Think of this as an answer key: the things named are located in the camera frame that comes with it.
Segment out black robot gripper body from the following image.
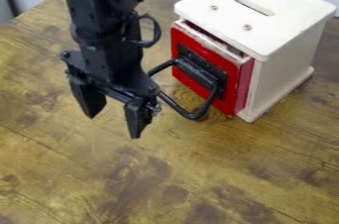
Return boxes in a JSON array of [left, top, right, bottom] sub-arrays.
[[63, 0, 162, 102]]

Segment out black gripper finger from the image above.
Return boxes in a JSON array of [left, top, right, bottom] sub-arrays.
[[124, 99, 152, 139], [69, 76, 105, 119]]

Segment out black metal drawer handle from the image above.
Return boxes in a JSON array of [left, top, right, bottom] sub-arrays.
[[146, 56, 224, 121]]

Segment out red drawer front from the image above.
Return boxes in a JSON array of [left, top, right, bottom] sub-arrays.
[[171, 20, 255, 116]]

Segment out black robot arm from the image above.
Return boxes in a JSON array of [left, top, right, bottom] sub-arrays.
[[61, 0, 162, 139]]

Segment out white wooden drawer box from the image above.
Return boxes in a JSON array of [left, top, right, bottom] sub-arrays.
[[175, 0, 336, 122]]

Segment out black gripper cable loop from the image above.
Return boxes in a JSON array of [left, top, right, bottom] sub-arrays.
[[124, 13, 163, 49]]

